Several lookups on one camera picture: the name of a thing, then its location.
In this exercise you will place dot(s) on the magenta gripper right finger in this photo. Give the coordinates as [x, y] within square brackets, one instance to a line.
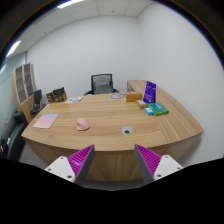
[154, 166]

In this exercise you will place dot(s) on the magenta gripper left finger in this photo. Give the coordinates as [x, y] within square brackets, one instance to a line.
[75, 167]

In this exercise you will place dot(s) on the pink computer mouse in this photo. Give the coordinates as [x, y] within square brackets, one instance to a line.
[82, 124]

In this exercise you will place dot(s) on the pink mouse pad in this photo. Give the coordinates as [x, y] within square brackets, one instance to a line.
[46, 121]

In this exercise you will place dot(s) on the wooden office desk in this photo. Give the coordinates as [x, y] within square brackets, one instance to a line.
[176, 134]

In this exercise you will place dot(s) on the small blue box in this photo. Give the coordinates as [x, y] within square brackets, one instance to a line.
[149, 111]

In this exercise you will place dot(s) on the green flat box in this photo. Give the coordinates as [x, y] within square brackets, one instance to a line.
[158, 109]

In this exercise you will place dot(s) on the small tan box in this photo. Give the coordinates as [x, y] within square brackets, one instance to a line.
[141, 104]

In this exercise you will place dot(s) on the black side chair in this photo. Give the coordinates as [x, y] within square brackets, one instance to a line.
[11, 141]

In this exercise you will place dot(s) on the purple standing card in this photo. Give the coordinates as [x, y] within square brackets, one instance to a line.
[150, 92]

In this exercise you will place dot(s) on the colourful booklet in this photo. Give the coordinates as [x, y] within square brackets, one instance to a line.
[74, 99]

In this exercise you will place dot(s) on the orange wooden box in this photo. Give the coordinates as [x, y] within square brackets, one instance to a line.
[133, 96]

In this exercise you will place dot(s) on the dark desk organizer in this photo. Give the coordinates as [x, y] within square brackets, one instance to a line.
[57, 95]

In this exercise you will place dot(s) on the black computer monitor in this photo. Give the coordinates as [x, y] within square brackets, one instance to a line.
[37, 97]

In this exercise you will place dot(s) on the black mesh office chair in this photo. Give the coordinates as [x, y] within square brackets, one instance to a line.
[101, 84]

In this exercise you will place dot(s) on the wooden bookshelf cabinet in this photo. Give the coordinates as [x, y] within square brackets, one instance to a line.
[23, 87]

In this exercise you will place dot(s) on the silver desk cable grommet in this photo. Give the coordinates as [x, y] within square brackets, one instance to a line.
[126, 130]

